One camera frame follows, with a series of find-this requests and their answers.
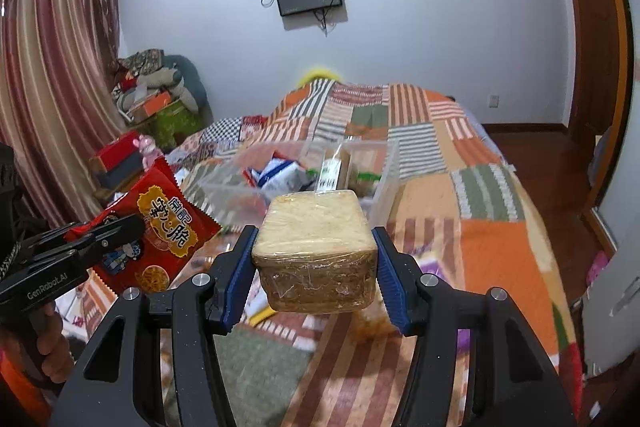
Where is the dark box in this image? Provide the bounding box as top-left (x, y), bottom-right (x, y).
top-left (94, 152), bottom-right (143, 190)

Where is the clear bag of cookies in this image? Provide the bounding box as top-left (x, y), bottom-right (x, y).
top-left (316, 143), bottom-right (350, 193)

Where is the patchwork striped quilt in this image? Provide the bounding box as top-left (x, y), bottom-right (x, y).
top-left (170, 79), bottom-right (582, 426)

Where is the striped red curtain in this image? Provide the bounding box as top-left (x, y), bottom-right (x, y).
top-left (1, 0), bottom-right (125, 227)

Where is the purple wrapped snack bar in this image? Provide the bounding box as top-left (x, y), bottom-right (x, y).
top-left (418, 253), bottom-right (471, 357)

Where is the person's left hand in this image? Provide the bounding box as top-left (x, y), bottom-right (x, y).
top-left (37, 303), bottom-right (75, 384)

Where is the wooden door frame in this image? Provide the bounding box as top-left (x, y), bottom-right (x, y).
top-left (568, 0), bottom-right (634, 211)

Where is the white appliance with stickers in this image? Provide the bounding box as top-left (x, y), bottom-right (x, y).
top-left (582, 220), bottom-right (640, 378)

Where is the cracker block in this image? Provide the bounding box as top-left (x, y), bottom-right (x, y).
top-left (252, 190), bottom-right (378, 314)

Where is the yellow object behind bed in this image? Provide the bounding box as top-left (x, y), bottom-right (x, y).
top-left (296, 66), bottom-right (341, 89)

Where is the pink plush toy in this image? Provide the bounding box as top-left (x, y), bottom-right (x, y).
top-left (132, 134), bottom-right (163, 171)

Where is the red box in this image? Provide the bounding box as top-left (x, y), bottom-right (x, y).
top-left (88, 130), bottom-right (139, 173)

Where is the orange rice crisp pack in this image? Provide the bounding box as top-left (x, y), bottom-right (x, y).
top-left (350, 291), bottom-right (398, 343)

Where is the pile of clothes and boxes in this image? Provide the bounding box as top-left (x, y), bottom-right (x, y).
top-left (112, 49), bottom-right (213, 152)

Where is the red snack bag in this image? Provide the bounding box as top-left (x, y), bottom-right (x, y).
top-left (65, 157), bottom-right (221, 294)

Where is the clear plastic storage bin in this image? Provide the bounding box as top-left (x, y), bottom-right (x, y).
top-left (183, 139), bottom-right (399, 228)

